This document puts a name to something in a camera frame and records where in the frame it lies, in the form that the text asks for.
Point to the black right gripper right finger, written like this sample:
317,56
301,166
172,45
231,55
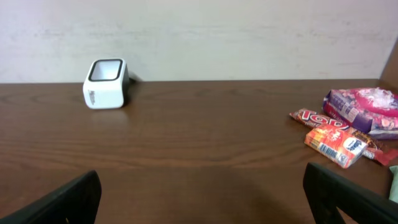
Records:
328,193

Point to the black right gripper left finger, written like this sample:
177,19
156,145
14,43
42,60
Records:
75,202

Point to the small orange box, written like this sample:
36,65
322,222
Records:
338,145

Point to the teal wet wipes packet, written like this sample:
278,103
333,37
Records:
394,186

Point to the orange chocolate bar wrapper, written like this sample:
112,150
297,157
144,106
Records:
375,150

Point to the red purple pad packet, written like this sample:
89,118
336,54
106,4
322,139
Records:
372,111

